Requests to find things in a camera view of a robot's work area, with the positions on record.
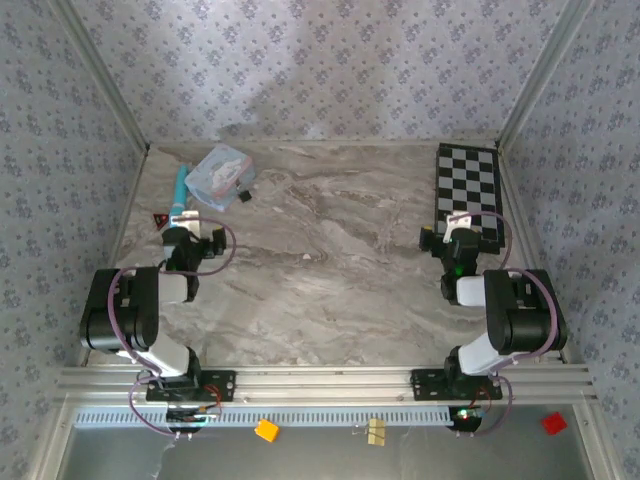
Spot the light blue cartoon tin box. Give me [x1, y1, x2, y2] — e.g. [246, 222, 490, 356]
[183, 143, 256, 212]

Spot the turquoise plastic bottle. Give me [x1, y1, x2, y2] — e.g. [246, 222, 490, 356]
[168, 165, 190, 221]

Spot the black grey chessboard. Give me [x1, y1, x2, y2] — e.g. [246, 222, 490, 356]
[432, 142, 506, 255]

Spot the orange plastic block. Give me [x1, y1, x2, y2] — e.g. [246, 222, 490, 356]
[253, 418, 281, 443]

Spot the yellow binder clip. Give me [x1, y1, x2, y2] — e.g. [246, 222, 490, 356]
[352, 418, 387, 446]

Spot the red plastic block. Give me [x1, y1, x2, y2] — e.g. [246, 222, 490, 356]
[540, 412, 569, 436]

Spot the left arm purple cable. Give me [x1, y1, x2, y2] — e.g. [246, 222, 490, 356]
[108, 219, 237, 441]

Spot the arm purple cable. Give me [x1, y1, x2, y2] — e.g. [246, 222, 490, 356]
[449, 211, 559, 437]
[108, 219, 237, 441]

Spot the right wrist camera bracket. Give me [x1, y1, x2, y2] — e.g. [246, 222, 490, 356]
[443, 211, 474, 244]

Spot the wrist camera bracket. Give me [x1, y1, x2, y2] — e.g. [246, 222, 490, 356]
[443, 211, 474, 244]
[169, 210, 202, 236]

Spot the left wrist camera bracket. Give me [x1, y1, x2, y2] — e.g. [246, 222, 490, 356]
[169, 210, 202, 236]

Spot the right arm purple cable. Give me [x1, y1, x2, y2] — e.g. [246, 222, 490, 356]
[449, 211, 559, 437]

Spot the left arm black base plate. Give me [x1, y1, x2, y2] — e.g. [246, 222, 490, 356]
[145, 368, 237, 403]

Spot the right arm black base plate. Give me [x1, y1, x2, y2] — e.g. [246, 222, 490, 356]
[410, 367, 503, 402]

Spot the aluminium cross rail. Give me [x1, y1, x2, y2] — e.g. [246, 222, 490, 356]
[52, 364, 599, 407]

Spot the aluminium frame post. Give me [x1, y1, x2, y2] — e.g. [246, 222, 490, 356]
[49, 0, 152, 154]
[497, 0, 597, 151]

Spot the grey slotted cable duct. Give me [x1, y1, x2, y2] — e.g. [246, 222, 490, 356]
[73, 405, 454, 429]

